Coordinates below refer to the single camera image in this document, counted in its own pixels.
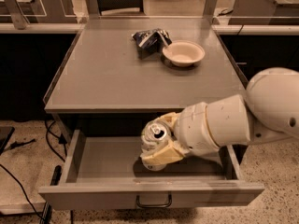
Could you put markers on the grey cabinet with top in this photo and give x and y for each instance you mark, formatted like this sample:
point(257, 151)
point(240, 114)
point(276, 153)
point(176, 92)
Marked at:
point(108, 77)

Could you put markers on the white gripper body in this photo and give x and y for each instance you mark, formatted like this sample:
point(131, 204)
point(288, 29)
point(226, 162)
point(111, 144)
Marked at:
point(191, 129)

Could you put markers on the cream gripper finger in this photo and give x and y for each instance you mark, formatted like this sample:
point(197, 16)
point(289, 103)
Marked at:
point(172, 152)
point(168, 120)

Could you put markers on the open grey top drawer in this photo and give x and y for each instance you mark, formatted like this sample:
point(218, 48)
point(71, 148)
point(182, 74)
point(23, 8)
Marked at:
point(107, 173)

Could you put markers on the black metal drawer handle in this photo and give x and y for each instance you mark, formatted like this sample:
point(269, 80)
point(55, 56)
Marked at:
point(152, 203)

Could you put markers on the crushed 7up soda can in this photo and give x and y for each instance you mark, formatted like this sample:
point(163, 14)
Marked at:
point(154, 137)

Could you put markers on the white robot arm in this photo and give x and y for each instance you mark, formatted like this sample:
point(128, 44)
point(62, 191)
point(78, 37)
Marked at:
point(268, 112)

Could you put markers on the blue chip bag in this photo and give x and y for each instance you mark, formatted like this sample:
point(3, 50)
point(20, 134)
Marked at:
point(152, 40)

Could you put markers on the white round bowl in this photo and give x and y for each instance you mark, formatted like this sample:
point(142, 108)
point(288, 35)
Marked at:
point(183, 53)

